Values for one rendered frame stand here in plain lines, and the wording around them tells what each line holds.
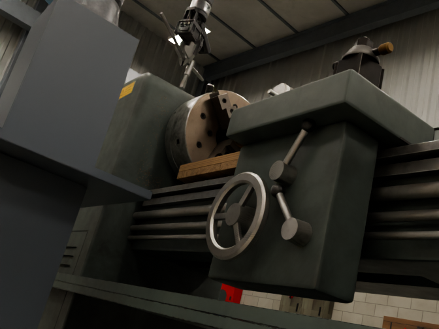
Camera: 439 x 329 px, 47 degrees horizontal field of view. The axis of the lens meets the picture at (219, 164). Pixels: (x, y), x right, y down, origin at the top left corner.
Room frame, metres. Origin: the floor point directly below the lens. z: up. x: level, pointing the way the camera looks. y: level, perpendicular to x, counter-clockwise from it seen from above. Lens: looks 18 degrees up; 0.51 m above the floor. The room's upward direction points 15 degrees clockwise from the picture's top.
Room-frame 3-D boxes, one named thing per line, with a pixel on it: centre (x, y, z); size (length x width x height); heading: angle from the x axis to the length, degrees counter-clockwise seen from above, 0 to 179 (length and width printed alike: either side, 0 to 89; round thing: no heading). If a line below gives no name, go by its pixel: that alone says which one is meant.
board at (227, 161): (1.25, -0.13, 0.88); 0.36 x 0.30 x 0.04; 121
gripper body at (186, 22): (1.57, 0.22, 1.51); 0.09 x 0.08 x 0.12; 149
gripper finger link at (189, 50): (1.57, 0.21, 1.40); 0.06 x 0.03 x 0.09; 149
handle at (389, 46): (0.88, -0.26, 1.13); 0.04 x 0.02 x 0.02; 31
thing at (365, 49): (0.93, -0.23, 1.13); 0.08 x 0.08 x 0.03
